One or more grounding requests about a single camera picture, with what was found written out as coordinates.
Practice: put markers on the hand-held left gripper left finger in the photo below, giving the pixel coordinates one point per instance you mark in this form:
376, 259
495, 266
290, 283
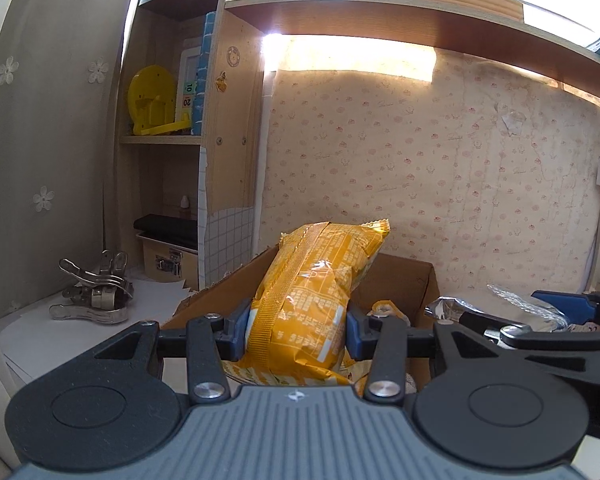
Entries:
239, 327

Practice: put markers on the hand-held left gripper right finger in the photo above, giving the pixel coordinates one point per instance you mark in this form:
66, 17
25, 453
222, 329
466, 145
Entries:
356, 332

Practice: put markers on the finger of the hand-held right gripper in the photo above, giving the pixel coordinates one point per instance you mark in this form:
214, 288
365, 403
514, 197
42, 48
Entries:
562, 305
555, 345

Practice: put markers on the yellow snack packet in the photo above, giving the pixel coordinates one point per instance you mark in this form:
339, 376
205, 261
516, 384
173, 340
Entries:
305, 280
387, 310
245, 375

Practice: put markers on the brown cardboard box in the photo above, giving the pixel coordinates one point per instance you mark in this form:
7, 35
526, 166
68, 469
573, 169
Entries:
405, 280

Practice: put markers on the silver foil packet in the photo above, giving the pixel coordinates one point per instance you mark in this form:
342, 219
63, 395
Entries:
445, 307

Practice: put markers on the white grid desktop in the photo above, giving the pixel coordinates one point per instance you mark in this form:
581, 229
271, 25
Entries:
40, 355

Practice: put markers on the beige case with latch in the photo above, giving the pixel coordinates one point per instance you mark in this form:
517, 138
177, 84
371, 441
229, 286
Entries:
160, 265

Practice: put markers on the black pouch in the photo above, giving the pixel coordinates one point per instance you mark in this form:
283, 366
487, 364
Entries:
165, 227

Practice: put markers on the small white bottle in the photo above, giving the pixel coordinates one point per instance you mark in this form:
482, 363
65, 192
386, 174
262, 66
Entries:
184, 202

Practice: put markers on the metal spring clip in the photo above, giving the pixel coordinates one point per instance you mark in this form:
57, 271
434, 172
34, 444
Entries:
90, 314
100, 280

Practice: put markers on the wooden shelf unit with stickers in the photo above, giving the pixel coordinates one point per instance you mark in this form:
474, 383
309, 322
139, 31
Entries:
235, 150

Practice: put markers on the clear tape piece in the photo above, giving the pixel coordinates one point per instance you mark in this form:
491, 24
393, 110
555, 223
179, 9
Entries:
511, 120

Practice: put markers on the yellow plastic toy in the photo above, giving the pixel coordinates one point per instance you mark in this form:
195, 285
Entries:
150, 100

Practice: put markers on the duck sticker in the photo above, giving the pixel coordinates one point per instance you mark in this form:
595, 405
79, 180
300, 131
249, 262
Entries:
222, 82

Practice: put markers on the white number board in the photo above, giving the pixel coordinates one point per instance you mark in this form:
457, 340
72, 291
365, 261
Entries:
187, 75

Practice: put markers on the bear sticker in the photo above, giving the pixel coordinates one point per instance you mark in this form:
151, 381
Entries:
235, 56

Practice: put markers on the blue patterned book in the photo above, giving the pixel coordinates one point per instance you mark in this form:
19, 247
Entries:
209, 50

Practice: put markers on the beige flowered curtain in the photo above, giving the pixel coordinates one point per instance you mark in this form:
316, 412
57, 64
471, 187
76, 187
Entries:
45, 110

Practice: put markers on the wooden overhead shelf board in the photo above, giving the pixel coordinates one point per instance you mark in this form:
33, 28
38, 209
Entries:
380, 20

